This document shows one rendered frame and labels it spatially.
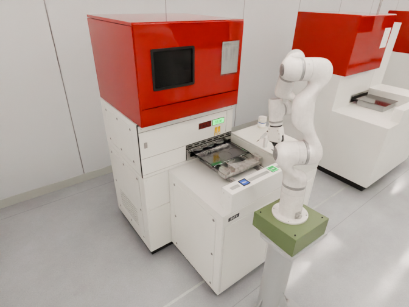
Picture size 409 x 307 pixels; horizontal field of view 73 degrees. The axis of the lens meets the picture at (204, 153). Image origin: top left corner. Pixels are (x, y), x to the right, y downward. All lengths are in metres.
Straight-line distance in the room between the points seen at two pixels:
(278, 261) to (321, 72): 1.05
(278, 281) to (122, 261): 1.31
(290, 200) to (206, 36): 1.10
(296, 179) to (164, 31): 1.07
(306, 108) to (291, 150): 0.20
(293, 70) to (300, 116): 0.21
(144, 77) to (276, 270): 1.36
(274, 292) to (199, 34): 1.65
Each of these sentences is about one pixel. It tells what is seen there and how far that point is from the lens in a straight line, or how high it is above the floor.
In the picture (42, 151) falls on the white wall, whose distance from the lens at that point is 3.33.
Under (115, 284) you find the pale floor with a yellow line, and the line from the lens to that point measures 2.45.
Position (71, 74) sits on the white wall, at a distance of 3.14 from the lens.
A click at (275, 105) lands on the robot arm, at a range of 1.68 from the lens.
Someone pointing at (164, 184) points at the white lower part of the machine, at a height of 0.70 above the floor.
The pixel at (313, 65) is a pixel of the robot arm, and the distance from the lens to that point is 1.32.
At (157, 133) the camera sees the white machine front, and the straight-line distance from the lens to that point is 1.88.
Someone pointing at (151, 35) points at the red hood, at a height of 1.75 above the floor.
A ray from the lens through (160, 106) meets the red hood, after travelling 1.78.
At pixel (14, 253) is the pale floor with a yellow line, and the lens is 2.98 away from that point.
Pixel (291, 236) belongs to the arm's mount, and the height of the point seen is 0.93.
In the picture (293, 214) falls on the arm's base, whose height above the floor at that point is 0.97.
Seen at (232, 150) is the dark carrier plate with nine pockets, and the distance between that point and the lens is 2.17.
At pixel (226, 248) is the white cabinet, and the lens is 1.88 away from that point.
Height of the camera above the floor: 1.94
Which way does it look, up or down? 29 degrees down
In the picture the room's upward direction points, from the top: 1 degrees clockwise
